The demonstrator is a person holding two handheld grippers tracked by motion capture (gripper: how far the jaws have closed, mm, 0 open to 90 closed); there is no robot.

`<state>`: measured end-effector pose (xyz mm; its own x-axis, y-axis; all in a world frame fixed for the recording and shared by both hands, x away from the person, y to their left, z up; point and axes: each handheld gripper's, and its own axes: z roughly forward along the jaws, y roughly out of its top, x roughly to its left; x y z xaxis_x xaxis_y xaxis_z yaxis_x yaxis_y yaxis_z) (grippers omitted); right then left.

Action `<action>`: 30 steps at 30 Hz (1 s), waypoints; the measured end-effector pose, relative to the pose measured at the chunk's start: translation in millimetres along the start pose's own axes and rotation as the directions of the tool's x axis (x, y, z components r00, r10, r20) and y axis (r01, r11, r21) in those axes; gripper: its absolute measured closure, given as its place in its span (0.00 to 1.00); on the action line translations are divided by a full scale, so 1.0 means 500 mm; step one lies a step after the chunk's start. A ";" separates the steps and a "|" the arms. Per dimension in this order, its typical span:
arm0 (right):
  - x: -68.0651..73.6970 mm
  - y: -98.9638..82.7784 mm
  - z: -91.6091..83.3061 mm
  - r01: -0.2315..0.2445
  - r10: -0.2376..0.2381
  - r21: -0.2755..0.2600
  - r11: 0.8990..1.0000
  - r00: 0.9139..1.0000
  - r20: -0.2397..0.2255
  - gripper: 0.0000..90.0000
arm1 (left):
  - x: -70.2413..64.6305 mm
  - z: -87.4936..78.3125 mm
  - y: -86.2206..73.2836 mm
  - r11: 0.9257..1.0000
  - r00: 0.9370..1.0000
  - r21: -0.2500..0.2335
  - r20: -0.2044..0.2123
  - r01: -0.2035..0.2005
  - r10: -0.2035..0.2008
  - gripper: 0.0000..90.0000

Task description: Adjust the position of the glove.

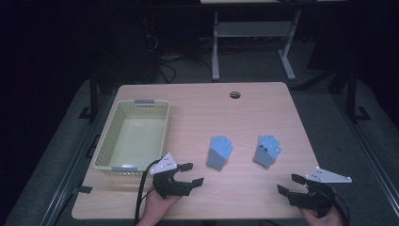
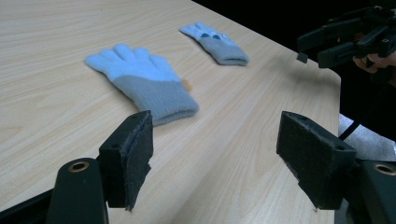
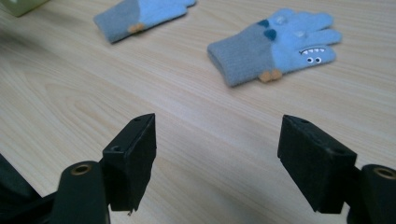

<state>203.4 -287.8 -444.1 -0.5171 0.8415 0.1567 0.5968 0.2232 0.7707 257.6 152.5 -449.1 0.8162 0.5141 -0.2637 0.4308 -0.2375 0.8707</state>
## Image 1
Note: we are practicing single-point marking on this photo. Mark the blue and grey glove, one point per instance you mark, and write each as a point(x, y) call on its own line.
point(266, 152)
point(219, 152)

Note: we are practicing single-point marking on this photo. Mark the black frame post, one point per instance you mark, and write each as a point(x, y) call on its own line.
point(351, 94)
point(93, 94)

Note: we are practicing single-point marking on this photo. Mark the person's left hand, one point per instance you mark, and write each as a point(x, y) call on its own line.
point(156, 208)

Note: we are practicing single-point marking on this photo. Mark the grey metal stand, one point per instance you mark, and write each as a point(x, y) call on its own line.
point(251, 29)

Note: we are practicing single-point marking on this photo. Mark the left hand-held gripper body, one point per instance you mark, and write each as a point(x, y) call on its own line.
point(171, 186)

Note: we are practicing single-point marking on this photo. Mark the dark computer tower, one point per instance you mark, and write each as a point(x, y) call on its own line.
point(131, 47)

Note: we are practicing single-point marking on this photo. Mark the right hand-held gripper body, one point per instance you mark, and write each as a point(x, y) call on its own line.
point(313, 199)

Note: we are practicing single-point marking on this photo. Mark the black table edge clip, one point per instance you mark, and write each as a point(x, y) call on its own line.
point(82, 189)

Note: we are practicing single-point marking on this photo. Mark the pale yellow plastic basket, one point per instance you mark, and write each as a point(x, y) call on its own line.
point(138, 141)

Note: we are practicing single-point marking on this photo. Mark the aluminium frame rail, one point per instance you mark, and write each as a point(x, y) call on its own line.
point(73, 160)
point(367, 150)

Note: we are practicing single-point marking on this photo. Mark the person's right hand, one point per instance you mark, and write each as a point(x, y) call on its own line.
point(320, 220)

